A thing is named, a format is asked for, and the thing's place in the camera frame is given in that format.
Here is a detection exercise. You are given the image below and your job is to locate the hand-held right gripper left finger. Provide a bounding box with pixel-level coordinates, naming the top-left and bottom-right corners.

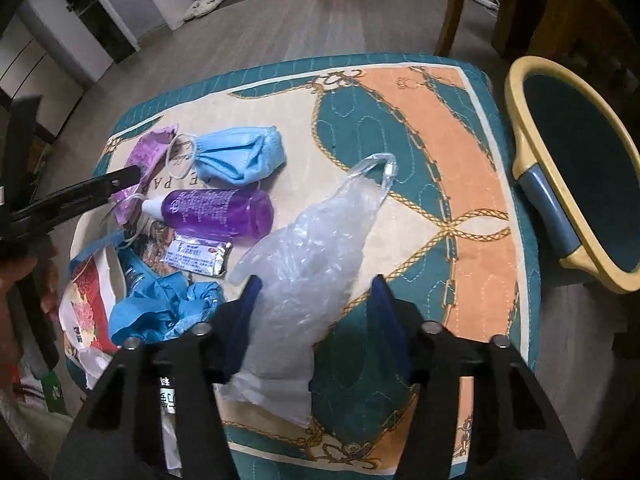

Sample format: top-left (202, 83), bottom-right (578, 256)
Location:
top-left (52, 275), bottom-right (263, 480)

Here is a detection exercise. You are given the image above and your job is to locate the person's left hand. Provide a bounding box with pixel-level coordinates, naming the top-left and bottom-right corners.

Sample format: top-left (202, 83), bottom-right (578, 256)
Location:
top-left (0, 250), bottom-right (60, 376)

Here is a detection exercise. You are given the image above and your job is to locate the red and white plastic bag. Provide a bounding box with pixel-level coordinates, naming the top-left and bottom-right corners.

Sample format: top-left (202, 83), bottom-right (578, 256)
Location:
top-left (58, 230), bottom-right (130, 391)

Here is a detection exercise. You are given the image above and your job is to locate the green printed bag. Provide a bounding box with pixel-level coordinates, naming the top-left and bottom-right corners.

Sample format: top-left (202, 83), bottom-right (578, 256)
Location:
top-left (12, 366), bottom-right (71, 418)

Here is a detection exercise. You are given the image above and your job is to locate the purple face mask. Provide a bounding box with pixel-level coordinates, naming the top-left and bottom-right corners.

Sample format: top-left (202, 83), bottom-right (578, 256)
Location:
top-left (111, 122), bottom-right (181, 227)

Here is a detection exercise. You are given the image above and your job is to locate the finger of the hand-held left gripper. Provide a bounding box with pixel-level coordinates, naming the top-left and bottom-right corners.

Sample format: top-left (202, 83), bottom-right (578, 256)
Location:
top-left (15, 191), bottom-right (115, 235)
top-left (12, 166), bottom-right (144, 217)

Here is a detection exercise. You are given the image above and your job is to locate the clear plastic bag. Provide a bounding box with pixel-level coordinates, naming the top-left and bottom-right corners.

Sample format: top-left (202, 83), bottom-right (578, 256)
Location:
top-left (217, 152), bottom-right (399, 429)

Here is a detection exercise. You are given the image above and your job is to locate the blue face mask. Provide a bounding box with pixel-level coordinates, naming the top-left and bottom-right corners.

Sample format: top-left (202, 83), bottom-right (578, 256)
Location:
top-left (167, 125), bottom-right (287, 190)

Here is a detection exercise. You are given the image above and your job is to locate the purple liquid bottle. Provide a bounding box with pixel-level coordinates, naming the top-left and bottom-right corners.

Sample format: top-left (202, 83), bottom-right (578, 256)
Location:
top-left (141, 188), bottom-right (275, 247)

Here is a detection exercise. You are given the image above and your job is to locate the silver wet wipe packet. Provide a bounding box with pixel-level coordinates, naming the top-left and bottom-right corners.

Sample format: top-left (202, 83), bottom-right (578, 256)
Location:
top-left (161, 235), bottom-right (234, 279)

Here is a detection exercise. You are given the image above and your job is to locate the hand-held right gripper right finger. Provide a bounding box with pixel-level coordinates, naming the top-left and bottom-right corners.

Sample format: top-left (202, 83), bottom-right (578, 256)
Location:
top-left (370, 274), bottom-right (583, 480)

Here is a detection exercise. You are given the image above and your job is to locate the teal patterned cushion stool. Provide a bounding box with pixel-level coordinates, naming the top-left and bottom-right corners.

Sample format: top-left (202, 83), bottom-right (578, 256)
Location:
top-left (67, 52), bottom-right (544, 479)

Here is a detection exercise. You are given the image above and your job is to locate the wooden chair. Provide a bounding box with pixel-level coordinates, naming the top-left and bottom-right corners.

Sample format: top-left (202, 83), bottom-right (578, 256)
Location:
top-left (434, 0), bottom-right (640, 126)

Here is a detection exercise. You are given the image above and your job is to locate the blue glove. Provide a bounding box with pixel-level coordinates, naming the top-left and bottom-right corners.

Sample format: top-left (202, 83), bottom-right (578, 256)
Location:
top-left (107, 247), bottom-right (227, 347)

